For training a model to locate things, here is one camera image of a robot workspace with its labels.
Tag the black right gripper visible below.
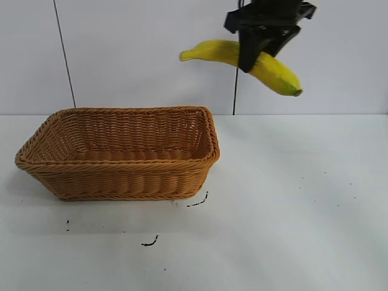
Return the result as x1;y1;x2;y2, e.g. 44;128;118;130
224;0;318;74

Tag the yellow banana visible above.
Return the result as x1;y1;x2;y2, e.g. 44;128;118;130
179;39;304;98

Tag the brown woven wicker basket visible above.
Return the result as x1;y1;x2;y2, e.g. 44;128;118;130
15;105;221;202

